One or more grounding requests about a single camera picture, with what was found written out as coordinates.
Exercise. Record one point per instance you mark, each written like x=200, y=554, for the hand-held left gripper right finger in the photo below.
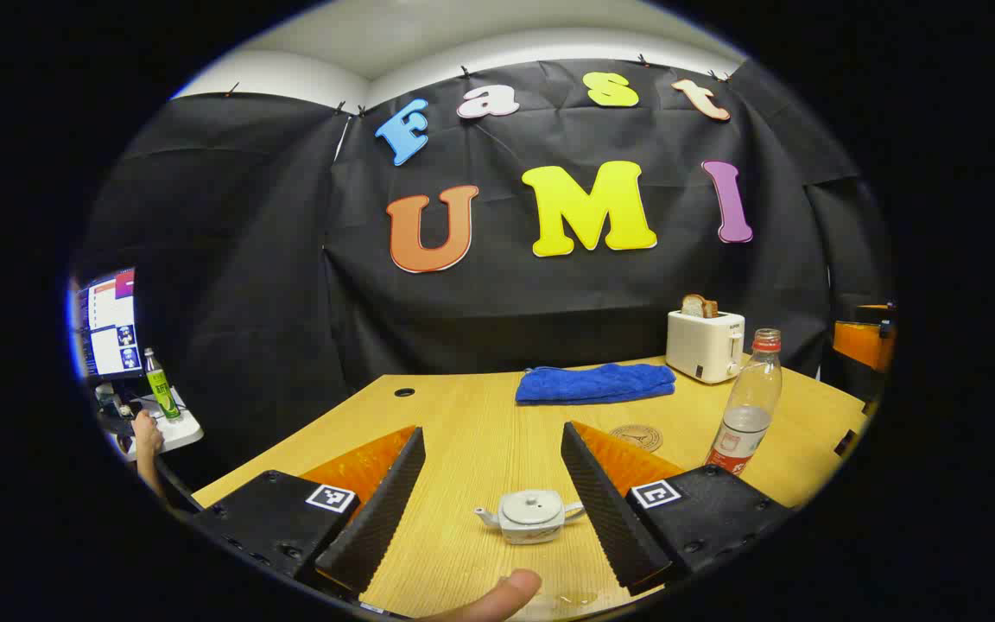
x=605, y=510

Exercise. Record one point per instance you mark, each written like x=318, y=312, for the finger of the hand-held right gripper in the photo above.
x=860, y=341

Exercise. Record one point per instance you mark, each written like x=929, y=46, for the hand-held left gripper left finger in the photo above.
x=377, y=510

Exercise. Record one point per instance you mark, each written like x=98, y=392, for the round wooden coaster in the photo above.
x=640, y=437

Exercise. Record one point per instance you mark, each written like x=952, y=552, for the clear plastic water bottle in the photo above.
x=748, y=406

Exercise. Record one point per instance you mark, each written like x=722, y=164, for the green drink bottle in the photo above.
x=161, y=389

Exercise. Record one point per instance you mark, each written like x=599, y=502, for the blue folded towel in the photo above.
x=592, y=384

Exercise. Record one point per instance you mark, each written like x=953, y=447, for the white toaster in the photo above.
x=705, y=345

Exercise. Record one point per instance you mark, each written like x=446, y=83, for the toast slice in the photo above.
x=698, y=305

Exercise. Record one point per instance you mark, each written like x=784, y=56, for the white side table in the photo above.
x=178, y=430

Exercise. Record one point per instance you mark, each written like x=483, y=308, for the black backdrop cloth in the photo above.
x=549, y=294

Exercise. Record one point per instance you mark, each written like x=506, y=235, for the computer monitor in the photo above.
x=109, y=324

